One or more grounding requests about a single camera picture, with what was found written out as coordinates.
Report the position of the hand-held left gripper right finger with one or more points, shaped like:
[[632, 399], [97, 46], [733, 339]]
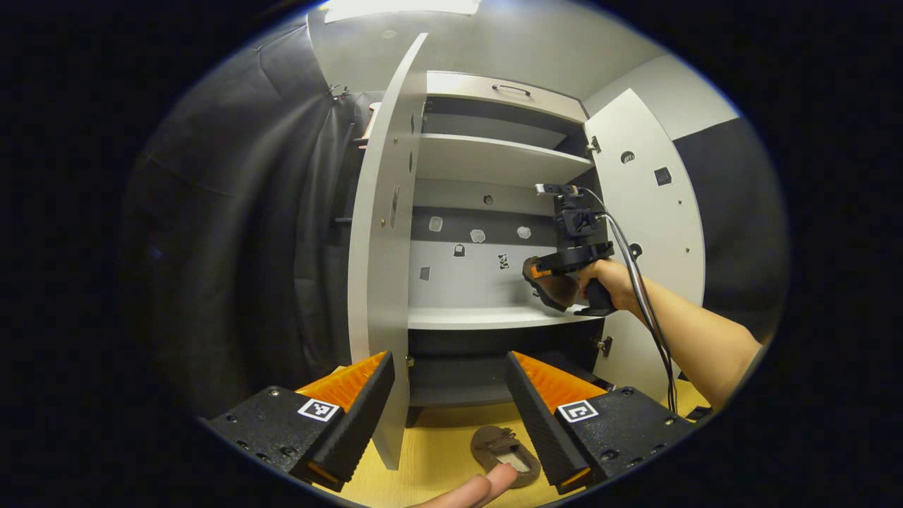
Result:
[[540, 423]]

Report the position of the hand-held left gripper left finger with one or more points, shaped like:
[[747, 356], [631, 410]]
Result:
[[356, 430]]

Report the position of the black backdrop cloth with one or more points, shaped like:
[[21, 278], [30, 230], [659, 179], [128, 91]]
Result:
[[233, 247]]

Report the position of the ceiling light panel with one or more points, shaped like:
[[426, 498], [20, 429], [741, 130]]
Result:
[[402, 7]]

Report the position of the white door with camera sticker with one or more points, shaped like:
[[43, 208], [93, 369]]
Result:
[[381, 282]]

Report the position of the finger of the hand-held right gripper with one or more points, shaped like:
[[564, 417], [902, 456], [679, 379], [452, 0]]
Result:
[[530, 271]]

